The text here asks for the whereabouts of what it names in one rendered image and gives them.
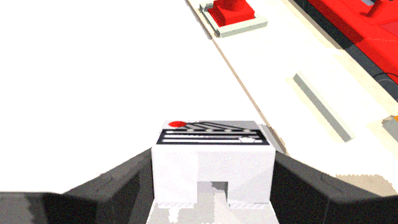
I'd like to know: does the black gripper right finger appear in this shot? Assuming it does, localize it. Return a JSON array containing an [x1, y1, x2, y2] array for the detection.
[[270, 150, 398, 224]]

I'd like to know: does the white notched block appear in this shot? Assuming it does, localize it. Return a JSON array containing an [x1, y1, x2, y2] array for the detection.
[[151, 120, 275, 209]]

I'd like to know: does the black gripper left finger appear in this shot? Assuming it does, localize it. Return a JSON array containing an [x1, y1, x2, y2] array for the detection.
[[0, 147, 154, 224]]

